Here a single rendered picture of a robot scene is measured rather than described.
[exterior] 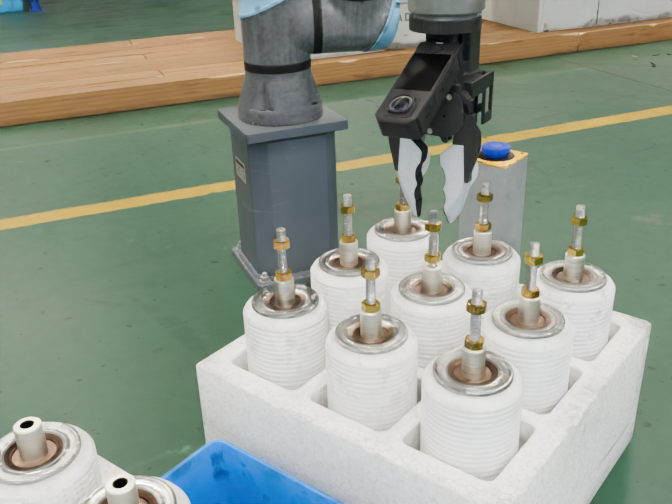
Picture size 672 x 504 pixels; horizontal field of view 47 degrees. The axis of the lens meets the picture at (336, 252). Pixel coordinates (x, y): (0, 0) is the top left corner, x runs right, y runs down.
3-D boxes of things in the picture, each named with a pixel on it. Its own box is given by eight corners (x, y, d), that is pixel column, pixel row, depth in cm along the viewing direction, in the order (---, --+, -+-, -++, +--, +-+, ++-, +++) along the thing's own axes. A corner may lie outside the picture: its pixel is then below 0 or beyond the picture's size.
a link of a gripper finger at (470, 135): (485, 179, 79) (478, 94, 76) (479, 184, 78) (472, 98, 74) (443, 178, 81) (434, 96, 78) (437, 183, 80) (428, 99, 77)
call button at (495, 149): (475, 159, 109) (476, 146, 108) (489, 152, 112) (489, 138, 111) (501, 165, 107) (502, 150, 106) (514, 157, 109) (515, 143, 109)
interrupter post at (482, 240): (486, 248, 97) (487, 224, 95) (494, 256, 95) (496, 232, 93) (468, 251, 96) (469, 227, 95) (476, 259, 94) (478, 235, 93)
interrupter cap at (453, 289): (430, 315, 83) (430, 309, 82) (384, 289, 88) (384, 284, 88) (479, 293, 87) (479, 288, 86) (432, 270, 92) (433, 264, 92)
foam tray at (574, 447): (210, 484, 96) (194, 363, 88) (387, 345, 123) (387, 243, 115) (492, 654, 73) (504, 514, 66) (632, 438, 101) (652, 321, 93)
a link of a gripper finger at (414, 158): (437, 202, 88) (450, 126, 83) (414, 220, 83) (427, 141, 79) (413, 193, 89) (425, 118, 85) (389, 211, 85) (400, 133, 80)
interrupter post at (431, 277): (431, 298, 86) (431, 272, 84) (416, 290, 88) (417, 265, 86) (446, 292, 87) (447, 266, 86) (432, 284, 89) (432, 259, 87)
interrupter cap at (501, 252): (496, 237, 100) (496, 233, 99) (523, 262, 93) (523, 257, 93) (441, 245, 98) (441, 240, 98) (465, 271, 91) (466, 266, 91)
